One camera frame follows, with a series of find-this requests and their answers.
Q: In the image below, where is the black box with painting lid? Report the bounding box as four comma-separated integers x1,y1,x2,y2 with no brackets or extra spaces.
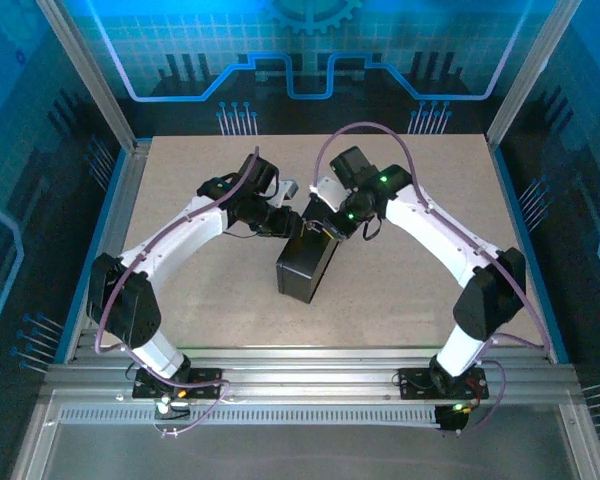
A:
275,197,349,305

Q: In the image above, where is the black electronics module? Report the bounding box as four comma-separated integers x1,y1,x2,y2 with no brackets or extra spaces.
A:
433,402,470,435

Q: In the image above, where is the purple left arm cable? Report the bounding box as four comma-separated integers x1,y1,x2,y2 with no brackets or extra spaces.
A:
94,144,261,439

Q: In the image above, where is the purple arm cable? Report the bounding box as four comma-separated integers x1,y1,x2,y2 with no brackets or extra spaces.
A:
312,122,554,436
94,144,261,439

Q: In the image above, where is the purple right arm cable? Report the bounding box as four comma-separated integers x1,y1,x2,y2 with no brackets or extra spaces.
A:
312,122,554,436

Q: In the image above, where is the aluminium side rail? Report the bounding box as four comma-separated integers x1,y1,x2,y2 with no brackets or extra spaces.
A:
62,139,154,364

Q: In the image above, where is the aluminium mounting rail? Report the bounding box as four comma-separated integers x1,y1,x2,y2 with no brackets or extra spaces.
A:
44,346,579,409

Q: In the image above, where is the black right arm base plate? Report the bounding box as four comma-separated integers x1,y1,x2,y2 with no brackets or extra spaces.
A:
397,367,490,401

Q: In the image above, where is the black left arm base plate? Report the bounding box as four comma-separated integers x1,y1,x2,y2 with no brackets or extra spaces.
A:
131,367,225,401

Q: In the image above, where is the slotted grey cable duct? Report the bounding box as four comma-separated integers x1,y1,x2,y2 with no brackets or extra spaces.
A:
58,407,444,427

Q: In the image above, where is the aluminium right frame post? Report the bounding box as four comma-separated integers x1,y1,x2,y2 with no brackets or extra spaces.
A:
484,0,584,149

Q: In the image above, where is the aluminium frame post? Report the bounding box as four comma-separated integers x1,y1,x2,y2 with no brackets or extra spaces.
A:
484,0,584,149
34,0,140,154

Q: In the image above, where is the aluminium left frame post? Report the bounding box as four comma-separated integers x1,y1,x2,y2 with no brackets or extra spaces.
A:
34,0,140,154

